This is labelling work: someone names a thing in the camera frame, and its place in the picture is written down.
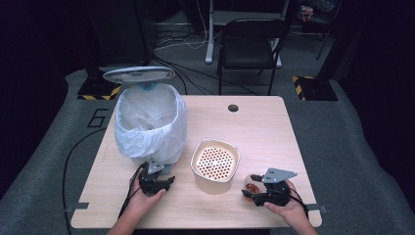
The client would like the person's right hand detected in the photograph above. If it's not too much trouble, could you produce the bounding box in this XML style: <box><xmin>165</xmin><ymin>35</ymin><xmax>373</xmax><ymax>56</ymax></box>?
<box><xmin>263</xmin><ymin>180</ymin><xmax>309</xmax><ymax>228</ymax></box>

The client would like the perforated strainer insert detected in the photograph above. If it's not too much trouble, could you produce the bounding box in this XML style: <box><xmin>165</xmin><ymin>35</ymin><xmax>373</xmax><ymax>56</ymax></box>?
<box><xmin>195</xmin><ymin>145</ymin><xmax>236</xmax><ymax>182</ymax></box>

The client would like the striped black stand base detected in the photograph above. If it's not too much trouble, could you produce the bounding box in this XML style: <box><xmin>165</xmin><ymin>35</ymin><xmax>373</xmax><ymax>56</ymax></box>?
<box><xmin>76</xmin><ymin>75</ymin><xmax>122</xmax><ymax>102</ymax></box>
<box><xmin>291</xmin><ymin>74</ymin><xmax>340</xmax><ymax>102</ymax></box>

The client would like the white floor cable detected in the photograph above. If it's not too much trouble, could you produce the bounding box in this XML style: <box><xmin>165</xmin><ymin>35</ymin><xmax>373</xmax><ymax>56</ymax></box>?
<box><xmin>153</xmin><ymin>0</ymin><xmax>210</xmax><ymax>52</ymax></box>

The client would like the thin black floor cable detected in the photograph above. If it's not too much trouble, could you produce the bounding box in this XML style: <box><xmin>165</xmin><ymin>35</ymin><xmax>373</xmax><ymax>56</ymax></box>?
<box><xmin>151</xmin><ymin>54</ymin><xmax>259</xmax><ymax>97</ymax></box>

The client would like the white desk frame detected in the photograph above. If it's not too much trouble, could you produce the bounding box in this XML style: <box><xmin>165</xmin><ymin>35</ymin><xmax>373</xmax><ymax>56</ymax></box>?
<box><xmin>205</xmin><ymin>0</ymin><xmax>290</xmax><ymax>69</ymax></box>

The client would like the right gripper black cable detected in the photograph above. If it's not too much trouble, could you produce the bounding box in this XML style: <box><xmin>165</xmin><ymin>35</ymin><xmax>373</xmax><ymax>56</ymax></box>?
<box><xmin>288</xmin><ymin>186</ymin><xmax>309</xmax><ymax>217</ymax></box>

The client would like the person's left hand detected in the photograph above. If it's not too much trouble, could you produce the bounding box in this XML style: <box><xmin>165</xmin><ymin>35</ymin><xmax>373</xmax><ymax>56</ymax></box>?
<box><xmin>128</xmin><ymin>177</ymin><xmax>167</xmax><ymax>213</ymax></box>

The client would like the white pedal trash bin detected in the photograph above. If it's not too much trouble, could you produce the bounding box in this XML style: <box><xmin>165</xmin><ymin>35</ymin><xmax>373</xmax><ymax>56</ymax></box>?
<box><xmin>103</xmin><ymin>66</ymin><xmax>189</xmax><ymax>176</ymax></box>

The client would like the beige square container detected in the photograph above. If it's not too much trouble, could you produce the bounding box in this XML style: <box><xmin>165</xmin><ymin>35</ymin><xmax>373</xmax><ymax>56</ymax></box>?
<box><xmin>190</xmin><ymin>138</ymin><xmax>242</xmax><ymax>196</ymax></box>

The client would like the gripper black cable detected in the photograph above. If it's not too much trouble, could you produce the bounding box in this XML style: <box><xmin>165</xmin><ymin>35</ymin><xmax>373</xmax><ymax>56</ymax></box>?
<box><xmin>288</xmin><ymin>186</ymin><xmax>309</xmax><ymax>217</ymax></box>
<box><xmin>117</xmin><ymin>162</ymin><xmax>148</xmax><ymax>219</ymax></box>

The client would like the black folding chair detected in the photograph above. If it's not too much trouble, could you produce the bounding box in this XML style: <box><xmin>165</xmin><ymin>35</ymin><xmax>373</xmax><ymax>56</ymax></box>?
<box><xmin>216</xmin><ymin>18</ymin><xmax>292</xmax><ymax>97</ymax></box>

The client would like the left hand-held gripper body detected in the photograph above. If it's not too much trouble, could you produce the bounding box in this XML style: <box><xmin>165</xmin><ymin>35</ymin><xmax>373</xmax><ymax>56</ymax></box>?
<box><xmin>138</xmin><ymin>161</ymin><xmax>171</xmax><ymax>197</ymax></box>

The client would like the black cabinet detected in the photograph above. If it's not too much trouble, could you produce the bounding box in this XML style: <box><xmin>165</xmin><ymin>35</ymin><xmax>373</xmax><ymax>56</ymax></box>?
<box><xmin>81</xmin><ymin>0</ymin><xmax>155</xmax><ymax>68</ymax></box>

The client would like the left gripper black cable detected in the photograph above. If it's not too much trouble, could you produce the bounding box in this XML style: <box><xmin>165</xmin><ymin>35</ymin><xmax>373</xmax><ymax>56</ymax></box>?
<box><xmin>117</xmin><ymin>162</ymin><xmax>148</xmax><ymax>219</ymax></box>

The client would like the small beige cup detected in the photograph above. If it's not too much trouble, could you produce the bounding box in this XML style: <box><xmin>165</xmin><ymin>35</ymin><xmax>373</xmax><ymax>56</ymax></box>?
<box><xmin>243</xmin><ymin>173</ymin><xmax>266</xmax><ymax>202</ymax></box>

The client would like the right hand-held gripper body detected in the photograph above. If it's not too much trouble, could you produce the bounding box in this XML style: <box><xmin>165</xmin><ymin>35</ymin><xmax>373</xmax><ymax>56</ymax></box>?
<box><xmin>254</xmin><ymin>167</ymin><xmax>299</xmax><ymax>208</ymax></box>

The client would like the grey table bracket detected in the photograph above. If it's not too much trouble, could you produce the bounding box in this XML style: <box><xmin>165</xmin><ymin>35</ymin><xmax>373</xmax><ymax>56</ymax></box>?
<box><xmin>305</xmin><ymin>203</ymin><xmax>329</xmax><ymax>213</ymax></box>

